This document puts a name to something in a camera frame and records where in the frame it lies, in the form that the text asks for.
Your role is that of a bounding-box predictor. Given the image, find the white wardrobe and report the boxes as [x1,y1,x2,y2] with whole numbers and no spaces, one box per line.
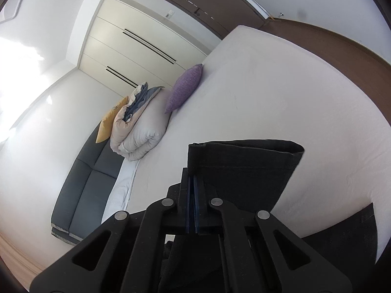
[78,0,222,96]

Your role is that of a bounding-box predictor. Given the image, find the brown wooden headboard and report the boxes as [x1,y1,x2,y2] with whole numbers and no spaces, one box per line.
[260,18,391,98]

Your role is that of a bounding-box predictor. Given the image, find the black denim pants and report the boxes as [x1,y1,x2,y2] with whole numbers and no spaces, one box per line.
[159,140,378,293]

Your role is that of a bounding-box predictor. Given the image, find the purple pillow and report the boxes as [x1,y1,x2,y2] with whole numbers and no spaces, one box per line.
[165,63,204,114]

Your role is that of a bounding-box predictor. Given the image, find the folded beige duvet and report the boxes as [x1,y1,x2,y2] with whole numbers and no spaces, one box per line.
[110,82,172,162]

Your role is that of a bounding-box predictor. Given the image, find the white bed mattress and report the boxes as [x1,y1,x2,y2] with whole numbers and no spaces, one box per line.
[101,24,391,239]

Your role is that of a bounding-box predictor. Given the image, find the brown wooden door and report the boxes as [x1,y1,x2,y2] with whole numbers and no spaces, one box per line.
[137,0,269,40]

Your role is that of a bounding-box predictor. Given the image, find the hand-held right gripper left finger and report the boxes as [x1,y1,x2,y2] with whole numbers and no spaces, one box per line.
[30,168,193,293]

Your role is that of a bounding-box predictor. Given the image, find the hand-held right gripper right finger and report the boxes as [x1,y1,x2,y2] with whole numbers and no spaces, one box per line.
[193,177,352,293]

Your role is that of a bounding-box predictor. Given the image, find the grey sofa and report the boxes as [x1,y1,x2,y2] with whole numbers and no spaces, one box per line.
[50,122,123,246]

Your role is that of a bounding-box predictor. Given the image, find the yellow cushion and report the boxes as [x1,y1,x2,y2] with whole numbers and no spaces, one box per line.
[96,95,129,144]

